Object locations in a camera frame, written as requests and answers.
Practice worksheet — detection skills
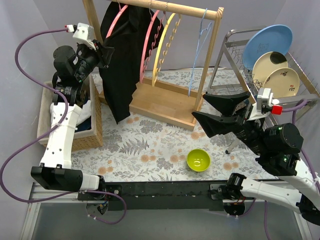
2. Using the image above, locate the black garment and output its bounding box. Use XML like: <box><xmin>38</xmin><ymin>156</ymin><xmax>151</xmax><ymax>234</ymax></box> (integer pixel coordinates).
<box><xmin>99</xmin><ymin>2</ymin><xmax>160</xmax><ymax>123</ymax></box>

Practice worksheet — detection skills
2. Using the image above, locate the pink hanger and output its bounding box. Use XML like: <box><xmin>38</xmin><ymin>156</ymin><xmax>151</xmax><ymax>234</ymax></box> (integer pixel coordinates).
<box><xmin>139</xmin><ymin>0</ymin><xmax>164</xmax><ymax>84</ymax></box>
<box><xmin>105</xmin><ymin>3</ymin><xmax>128</xmax><ymax>39</ymax></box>

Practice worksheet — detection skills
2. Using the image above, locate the white cloth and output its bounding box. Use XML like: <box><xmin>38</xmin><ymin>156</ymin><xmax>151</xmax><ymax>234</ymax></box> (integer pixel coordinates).
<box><xmin>76</xmin><ymin>100</ymin><xmax>92</xmax><ymax>126</ymax></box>

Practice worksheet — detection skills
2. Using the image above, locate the navy blue denim garment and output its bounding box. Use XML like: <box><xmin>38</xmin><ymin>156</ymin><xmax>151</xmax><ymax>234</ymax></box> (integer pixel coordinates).
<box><xmin>75</xmin><ymin>117</ymin><xmax>91</xmax><ymax>133</ymax></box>

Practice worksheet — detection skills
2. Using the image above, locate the blue wire hanger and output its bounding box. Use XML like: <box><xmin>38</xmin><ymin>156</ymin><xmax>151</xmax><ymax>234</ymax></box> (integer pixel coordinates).
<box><xmin>187</xmin><ymin>8</ymin><xmax>212</xmax><ymax>97</ymax></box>

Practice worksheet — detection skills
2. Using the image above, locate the yellow hanger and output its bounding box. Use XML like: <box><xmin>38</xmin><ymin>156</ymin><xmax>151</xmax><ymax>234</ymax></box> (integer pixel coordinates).
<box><xmin>151</xmin><ymin>12</ymin><xmax>182</xmax><ymax>87</ymax></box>

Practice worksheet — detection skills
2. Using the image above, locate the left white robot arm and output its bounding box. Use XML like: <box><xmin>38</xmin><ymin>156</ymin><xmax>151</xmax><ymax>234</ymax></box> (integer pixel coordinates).
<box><xmin>31</xmin><ymin>41</ymin><xmax>115</xmax><ymax>200</ymax></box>

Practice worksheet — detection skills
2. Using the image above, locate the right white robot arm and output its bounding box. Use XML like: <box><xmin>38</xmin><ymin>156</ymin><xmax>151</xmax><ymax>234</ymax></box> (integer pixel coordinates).
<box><xmin>192</xmin><ymin>88</ymin><xmax>320</xmax><ymax>225</ymax></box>

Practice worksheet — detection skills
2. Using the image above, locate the green bowl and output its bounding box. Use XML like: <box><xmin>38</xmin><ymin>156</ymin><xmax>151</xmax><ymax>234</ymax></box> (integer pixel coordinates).
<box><xmin>186</xmin><ymin>149</ymin><xmax>211</xmax><ymax>172</ymax></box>

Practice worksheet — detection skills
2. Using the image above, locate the cream plate with black spot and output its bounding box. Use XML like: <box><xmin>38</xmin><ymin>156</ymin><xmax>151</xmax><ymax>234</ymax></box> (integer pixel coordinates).
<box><xmin>252</xmin><ymin>51</ymin><xmax>289</xmax><ymax>86</ymax></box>

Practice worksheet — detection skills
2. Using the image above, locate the cream plate with flower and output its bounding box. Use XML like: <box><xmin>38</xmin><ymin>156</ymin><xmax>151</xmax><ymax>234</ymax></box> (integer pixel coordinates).
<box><xmin>262</xmin><ymin>67</ymin><xmax>300</xmax><ymax>99</ymax></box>

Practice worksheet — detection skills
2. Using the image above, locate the metal dish rack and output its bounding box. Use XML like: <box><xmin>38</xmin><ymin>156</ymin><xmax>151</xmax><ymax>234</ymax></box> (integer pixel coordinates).
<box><xmin>206</xmin><ymin>26</ymin><xmax>320</xmax><ymax>155</ymax></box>

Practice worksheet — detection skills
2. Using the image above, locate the wooden clothes rack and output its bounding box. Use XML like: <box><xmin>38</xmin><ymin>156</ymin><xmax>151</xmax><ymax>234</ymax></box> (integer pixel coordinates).
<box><xmin>82</xmin><ymin>0</ymin><xmax>225</xmax><ymax>131</ymax></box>

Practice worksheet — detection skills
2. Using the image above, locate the floral tablecloth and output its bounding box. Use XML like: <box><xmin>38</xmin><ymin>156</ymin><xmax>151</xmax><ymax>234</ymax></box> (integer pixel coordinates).
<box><xmin>47</xmin><ymin>66</ymin><xmax>280</xmax><ymax>183</ymax></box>

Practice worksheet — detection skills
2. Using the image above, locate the blue plate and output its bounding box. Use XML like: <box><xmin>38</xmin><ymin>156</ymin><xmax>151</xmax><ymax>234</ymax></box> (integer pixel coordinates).
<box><xmin>242</xmin><ymin>24</ymin><xmax>293</xmax><ymax>70</ymax></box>

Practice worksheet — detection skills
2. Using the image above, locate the wicker laundry basket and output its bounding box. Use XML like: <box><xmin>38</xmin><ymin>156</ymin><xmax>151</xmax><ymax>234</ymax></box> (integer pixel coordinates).
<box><xmin>37</xmin><ymin>75</ymin><xmax>103</xmax><ymax>152</ymax></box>

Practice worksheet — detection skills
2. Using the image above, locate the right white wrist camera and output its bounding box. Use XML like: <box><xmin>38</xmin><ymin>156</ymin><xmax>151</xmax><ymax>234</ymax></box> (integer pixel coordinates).
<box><xmin>252</xmin><ymin>87</ymin><xmax>283</xmax><ymax>120</ymax></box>

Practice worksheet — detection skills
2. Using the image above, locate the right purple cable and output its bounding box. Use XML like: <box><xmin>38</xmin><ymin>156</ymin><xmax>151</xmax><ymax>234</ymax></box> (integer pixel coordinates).
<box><xmin>224</xmin><ymin>98</ymin><xmax>320</xmax><ymax>240</ymax></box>

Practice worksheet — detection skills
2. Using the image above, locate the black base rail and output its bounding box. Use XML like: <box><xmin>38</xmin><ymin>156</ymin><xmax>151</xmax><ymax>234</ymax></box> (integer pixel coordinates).
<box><xmin>77</xmin><ymin>179</ymin><xmax>251</xmax><ymax>217</ymax></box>

